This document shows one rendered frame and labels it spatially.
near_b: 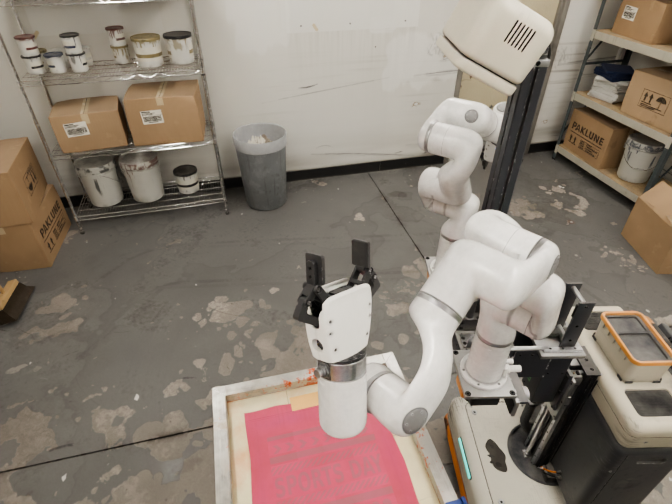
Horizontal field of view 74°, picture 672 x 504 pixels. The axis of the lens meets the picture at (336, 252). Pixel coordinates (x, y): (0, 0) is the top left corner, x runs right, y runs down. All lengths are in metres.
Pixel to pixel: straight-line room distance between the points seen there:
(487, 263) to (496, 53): 0.42
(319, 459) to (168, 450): 1.36
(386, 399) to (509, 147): 0.67
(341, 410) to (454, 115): 0.88
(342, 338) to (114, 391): 2.36
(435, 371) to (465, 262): 0.18
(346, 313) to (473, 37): 0.58
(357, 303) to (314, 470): 0.76
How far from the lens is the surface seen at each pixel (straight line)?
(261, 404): 1.45
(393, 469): 1.34
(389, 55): 4.36
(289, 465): 1.34
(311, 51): 4.15
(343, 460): 1.34
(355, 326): 0.65
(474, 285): 0.75
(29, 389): 3.15
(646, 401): 1.79
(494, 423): 2.31
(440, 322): 0.73
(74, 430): 2.85
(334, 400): 0.69
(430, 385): 0.70
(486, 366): 1.25
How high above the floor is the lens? 2.15
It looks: 37 degrees down
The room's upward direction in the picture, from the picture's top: straight up
